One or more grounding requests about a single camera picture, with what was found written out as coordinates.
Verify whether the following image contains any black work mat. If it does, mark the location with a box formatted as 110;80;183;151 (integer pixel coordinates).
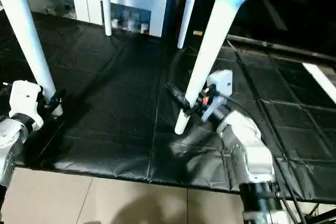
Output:
0;12;336;204

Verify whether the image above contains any white flat board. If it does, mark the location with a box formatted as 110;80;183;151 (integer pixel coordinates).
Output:
303;62;336;104

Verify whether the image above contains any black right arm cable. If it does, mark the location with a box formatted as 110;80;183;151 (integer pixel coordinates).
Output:
207;90;297;224

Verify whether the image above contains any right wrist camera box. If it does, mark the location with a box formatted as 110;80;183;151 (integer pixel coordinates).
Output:
202;70;234;124

